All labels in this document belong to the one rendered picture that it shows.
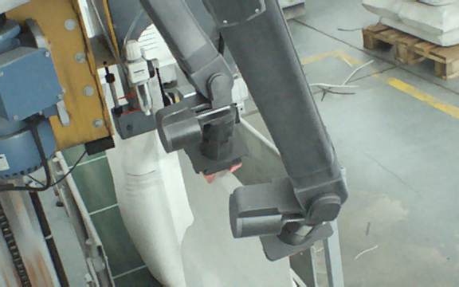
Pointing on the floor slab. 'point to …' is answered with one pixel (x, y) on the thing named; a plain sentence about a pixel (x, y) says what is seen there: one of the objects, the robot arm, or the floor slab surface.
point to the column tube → (34, 269)
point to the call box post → (331, 249)
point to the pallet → (425, 50)
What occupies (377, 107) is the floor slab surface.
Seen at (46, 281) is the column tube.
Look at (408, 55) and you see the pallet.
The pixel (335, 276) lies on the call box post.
